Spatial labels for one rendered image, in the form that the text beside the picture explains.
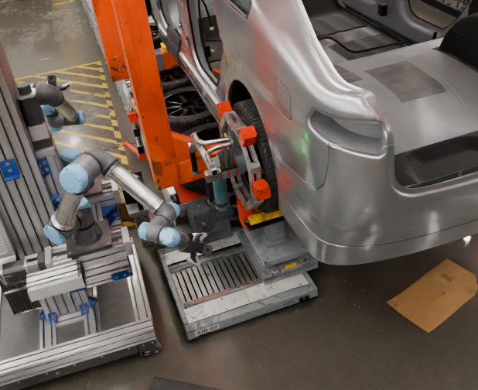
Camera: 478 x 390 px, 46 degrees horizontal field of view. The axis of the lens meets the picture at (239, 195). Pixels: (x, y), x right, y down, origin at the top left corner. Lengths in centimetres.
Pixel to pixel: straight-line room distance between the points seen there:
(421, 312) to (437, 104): 120
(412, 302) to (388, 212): 127
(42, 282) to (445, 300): 226
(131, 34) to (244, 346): 185
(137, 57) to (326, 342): 192
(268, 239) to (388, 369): 107
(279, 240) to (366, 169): 147
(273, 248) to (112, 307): 103
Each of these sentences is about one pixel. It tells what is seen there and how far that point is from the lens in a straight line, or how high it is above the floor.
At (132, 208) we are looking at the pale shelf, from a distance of 369.
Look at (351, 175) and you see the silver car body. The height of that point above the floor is 131.
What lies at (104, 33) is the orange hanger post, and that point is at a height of 97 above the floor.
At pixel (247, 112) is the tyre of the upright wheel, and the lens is 303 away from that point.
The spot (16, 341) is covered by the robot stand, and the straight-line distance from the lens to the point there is 346.
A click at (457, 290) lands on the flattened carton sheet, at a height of 1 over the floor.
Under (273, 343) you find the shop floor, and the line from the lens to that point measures 330.
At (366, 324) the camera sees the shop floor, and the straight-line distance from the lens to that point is 340.
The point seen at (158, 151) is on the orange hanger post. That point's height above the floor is 81.
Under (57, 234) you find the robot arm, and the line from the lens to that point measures 270.
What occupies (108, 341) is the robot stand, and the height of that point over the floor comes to 23.
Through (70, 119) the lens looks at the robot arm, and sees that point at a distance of 335.
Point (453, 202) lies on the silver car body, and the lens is 247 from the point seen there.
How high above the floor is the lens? 256
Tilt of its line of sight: 36 degrees down
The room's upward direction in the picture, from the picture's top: 7 degrees counter-clockwise
